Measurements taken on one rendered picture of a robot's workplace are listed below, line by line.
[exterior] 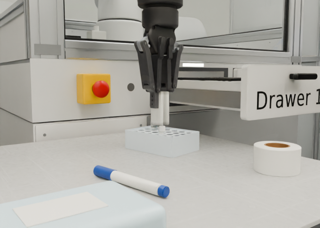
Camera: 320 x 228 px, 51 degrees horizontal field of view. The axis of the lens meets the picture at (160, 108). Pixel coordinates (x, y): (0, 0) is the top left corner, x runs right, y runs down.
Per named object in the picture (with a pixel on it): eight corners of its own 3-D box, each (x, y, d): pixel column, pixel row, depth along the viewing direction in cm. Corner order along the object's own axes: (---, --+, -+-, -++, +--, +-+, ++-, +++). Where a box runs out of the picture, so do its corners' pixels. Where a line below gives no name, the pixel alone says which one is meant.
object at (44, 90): (300, 101, 133) (302, 64, 132) (32, 123, 76) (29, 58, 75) (163, 91, 211) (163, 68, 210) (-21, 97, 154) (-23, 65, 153)
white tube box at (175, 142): (199, 150, 67) (199, 131, 66) (172, 158, 60) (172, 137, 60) (152, 142, 75) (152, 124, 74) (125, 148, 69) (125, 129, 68)
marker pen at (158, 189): (170, 196, 42) (170, 183, 41) (162, 200, 40) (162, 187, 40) (101, 174, 51) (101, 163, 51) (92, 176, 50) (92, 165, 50)
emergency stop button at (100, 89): (110, 97, 79) (110, 80, 78) (95, 98, 76) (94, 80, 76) (105, 96, 81) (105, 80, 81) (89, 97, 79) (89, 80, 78)
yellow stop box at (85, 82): (112, 103, 81) (112, 73, 81) (84, 104, 77) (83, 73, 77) (103, 102, 86) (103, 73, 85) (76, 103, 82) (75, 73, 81)
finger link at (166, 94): (155, 91, 72) (158, 91, 72) (156, 123, 73) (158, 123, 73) (166, 91, 70) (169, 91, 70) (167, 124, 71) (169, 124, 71)
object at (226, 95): (316, 105, 83) (317, 80, 83) (245, 112, 69) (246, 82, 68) (206, 96, 116) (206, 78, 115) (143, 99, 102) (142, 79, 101)
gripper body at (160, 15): (160, 13, 74) (160, 56, 75) (132, 8, 68) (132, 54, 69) (187, 9, 70) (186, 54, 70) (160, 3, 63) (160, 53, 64)
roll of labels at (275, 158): (292, 164, 56) (293, 141, 56) (306, 177, 49) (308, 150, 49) (249, 163, 57) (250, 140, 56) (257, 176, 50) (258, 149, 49)
